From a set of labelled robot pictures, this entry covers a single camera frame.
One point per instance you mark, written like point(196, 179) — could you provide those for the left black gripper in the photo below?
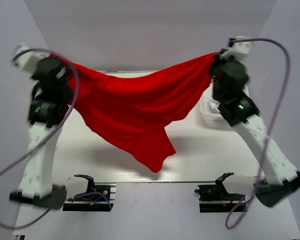
point(35, 76)

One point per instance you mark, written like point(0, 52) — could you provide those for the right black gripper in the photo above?
point(218, 60)

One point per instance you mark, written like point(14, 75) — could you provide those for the red t shirt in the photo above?
point(132, 113)

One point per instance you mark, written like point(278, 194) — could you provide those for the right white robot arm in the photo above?
point(277, 177)

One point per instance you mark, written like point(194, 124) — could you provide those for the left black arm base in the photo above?
point(86, 195)

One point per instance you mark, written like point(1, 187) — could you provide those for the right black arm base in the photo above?
point(213, 198)

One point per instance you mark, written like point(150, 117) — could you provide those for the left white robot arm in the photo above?
point(45, 120)

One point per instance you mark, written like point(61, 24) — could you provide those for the white t shirt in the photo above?
point(214, 105)

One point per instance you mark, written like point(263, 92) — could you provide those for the white plastic basket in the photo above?
point(209, 118)

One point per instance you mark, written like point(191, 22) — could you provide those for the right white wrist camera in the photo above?
point(238, 47)

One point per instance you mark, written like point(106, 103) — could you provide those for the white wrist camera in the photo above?
point(27, 62)
point(238, 47)

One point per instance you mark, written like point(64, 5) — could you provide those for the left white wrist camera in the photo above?
point(27, 62)

